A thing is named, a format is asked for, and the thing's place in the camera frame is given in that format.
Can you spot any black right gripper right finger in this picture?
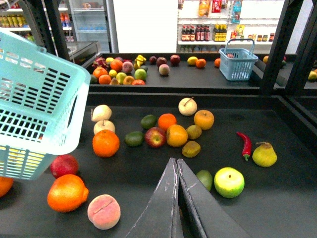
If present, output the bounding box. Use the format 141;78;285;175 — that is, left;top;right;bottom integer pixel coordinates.
177;159;250;238

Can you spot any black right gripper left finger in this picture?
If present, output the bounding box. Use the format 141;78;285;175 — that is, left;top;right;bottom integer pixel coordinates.
126;158;184;238

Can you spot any light teal shopping basket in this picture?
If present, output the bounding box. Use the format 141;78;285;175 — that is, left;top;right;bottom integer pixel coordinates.
0;28;91;180

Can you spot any green lime near gripper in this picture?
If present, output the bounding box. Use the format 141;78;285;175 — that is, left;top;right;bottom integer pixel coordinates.
196;170;213;191

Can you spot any bright green apple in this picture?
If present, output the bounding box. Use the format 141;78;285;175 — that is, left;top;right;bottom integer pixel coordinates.
214;167;245;198

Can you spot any pink peach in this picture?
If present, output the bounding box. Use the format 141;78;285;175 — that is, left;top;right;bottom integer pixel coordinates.
87;194;121;230

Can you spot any brown kiwi lower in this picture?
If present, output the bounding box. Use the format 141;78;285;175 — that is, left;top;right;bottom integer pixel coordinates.
182;141;201;158

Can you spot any brown kiwi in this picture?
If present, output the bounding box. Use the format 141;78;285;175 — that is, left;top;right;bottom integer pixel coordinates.
186;124;202;140
182;141;201;158

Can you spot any red chili pepper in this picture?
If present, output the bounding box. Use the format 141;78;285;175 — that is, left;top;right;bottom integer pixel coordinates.
236;132;252;161

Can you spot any red apple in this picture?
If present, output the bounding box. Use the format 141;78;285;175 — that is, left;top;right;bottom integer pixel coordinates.
145;127;166;148

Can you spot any yellow orange apple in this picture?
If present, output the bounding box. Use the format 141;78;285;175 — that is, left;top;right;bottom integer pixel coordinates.
166;124;188;147

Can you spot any green lime lower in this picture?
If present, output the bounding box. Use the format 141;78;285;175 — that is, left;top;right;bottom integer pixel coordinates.
124;131;144;147

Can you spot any yellow green pear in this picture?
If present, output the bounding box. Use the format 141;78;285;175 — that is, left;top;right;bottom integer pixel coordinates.
252;142;277;168

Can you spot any brown kiwi upper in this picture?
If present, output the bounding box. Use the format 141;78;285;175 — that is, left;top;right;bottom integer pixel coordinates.
186;124;202;140

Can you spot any big round orange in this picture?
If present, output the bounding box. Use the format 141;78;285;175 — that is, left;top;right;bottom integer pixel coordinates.
92;129;120;158

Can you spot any bumpy orange citrus fruit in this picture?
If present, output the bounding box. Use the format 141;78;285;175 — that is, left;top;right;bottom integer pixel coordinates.
47;174;89;213

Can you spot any green lime upper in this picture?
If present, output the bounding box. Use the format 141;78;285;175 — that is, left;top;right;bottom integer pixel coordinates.
140;115;157;129

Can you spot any small orange tangerine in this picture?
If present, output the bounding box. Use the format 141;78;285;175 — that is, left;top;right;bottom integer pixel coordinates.
158;113;177;131

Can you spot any golden round pear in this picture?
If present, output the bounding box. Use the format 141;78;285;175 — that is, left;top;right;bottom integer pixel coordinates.
194;110;214;130

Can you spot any cream pear middle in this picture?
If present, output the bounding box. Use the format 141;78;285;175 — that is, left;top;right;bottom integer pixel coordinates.
94;119;115;134

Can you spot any red pomegranate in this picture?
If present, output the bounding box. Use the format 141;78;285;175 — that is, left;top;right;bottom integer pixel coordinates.
50;154;79;179

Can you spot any cream pear with stem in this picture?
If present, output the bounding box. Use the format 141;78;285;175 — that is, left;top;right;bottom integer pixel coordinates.
178;97;198;116

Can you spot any cream pear left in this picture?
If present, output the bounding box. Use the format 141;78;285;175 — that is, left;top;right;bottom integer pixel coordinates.
91;105;112;122

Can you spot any blue shopping basket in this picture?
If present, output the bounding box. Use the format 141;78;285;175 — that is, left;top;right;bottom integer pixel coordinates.
219;39;259;81

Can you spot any large orange near front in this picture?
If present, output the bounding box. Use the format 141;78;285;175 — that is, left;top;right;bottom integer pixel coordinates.
0;177;14;197

